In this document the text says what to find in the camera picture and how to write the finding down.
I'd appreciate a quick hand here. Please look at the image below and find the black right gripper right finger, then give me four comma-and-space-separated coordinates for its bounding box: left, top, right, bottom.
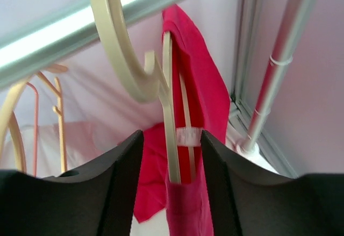
201, 131, 343, 235

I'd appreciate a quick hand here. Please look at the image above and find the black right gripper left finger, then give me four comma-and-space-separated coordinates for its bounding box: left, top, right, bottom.
1, 130, 144, 235

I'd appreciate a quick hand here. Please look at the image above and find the pink wire hanger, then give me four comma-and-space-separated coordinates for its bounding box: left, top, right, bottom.
26, 82, 39, 176

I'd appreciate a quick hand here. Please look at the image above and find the crimson t shirt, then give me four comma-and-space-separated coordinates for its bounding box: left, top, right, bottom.
134, 5, 230, 235

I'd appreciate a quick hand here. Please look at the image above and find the cream wooden hanger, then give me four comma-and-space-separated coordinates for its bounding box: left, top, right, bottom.
1, 71, 68, 173

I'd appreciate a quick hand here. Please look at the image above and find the cream hanger of crimson shirt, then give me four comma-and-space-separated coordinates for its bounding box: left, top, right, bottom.
90, 0, 198, 184

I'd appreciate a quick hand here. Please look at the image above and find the pale pink t shirt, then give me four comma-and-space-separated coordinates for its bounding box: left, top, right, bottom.
0, 121, 130, 177

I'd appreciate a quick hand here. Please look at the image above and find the metal clothes rack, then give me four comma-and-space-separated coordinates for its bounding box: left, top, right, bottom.
0, 0, 327, 164

